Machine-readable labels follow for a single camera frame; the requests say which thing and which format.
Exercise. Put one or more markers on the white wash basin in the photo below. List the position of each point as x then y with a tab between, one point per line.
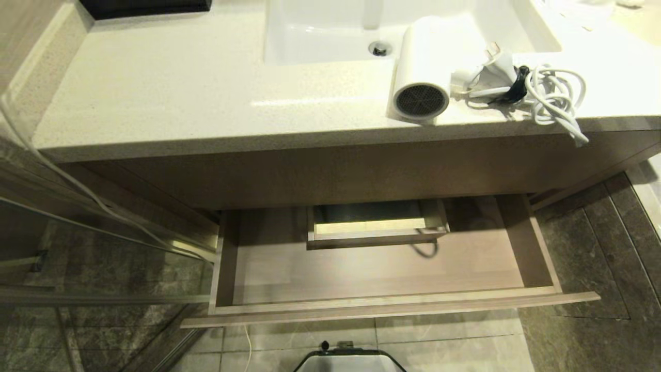
320	36

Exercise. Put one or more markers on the wooden drawer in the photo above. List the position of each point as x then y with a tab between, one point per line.
382	274

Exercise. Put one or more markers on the beige stone countertop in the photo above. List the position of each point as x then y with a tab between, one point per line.
181	88

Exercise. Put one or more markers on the glass shower door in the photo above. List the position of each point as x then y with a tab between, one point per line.
77	248

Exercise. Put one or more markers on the black tray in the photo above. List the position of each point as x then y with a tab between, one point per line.
144	6

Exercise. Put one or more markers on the white hair dryer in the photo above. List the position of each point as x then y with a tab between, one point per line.
421	57

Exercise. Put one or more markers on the wooden vanity cabinet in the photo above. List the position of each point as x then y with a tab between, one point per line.
330	173

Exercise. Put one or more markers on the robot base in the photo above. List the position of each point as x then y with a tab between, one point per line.
350	360

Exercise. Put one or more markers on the metal sink drain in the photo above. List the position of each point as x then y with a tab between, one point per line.
380	48

